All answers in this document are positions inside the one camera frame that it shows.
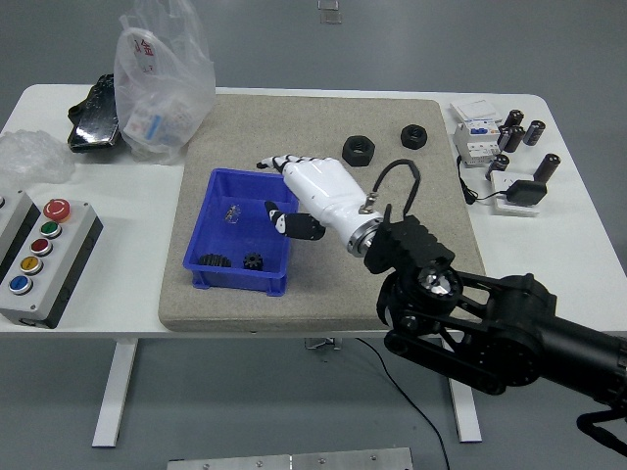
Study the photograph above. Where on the white circuit breaker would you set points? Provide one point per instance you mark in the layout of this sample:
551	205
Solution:
472	144

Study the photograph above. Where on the white power socket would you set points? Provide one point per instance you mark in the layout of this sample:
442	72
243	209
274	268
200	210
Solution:
500	180

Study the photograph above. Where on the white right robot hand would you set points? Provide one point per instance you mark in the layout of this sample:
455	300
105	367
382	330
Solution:
323	188

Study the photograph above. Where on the white and blue carton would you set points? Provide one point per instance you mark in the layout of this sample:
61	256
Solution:
144	125

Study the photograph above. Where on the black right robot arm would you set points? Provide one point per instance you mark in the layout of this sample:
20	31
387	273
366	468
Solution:
514	313

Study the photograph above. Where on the black cylindrical capacitor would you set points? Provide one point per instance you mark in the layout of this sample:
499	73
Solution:
534	132
502	137
514	139
498	166
547	168
514	119

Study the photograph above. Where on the white table leg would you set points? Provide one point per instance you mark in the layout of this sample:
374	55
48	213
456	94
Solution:
117	391
465	416

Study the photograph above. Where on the clear bubble wrap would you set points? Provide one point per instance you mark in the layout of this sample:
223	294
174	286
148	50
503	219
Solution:
29	156

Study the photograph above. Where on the blue plastic box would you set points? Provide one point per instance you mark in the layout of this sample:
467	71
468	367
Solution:
220	235

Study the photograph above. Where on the black power adapter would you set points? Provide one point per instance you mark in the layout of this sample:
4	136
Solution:
526	192

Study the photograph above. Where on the silver metal plate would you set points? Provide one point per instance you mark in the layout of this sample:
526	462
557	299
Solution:
294	461

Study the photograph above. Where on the metal under-table bracket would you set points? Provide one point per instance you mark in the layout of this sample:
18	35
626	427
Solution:
321	343

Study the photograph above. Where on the black pouch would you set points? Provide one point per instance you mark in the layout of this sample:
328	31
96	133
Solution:
95	122

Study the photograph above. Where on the small black hex nut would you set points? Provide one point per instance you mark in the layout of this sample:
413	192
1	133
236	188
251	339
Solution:
415	136

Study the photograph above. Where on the clear plastic bag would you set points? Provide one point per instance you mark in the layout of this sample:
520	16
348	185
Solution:
166	73

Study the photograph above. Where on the large black hex nut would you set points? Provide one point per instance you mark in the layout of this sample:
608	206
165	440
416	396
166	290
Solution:
358	152

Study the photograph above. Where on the small black spur gear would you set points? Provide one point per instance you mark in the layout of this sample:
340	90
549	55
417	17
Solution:
253	260

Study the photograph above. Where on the grey-brown mat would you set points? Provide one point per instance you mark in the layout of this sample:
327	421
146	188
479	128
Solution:
318	308

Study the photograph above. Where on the metal floor fixture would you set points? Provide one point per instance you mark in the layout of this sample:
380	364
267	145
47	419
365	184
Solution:
329	12

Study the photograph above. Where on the grey push-button control box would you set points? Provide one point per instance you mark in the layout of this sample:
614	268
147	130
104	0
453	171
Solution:
49	274

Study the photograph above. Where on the large black bevel gear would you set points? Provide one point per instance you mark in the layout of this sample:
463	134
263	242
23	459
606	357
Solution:
214	260

